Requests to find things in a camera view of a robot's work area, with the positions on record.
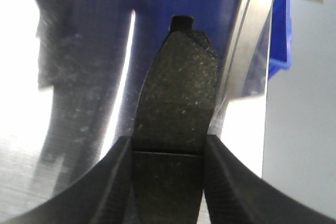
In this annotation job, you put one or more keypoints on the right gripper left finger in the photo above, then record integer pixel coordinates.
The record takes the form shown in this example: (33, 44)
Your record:
(100, 196)

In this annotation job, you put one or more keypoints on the lower blue bin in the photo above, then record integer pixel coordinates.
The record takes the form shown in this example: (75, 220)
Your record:
(281, 37)

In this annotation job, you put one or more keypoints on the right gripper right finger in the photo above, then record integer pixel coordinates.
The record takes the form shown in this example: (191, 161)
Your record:
(234, 194)

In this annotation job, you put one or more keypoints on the brake pad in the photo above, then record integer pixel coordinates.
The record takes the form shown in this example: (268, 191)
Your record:
(174, 111)

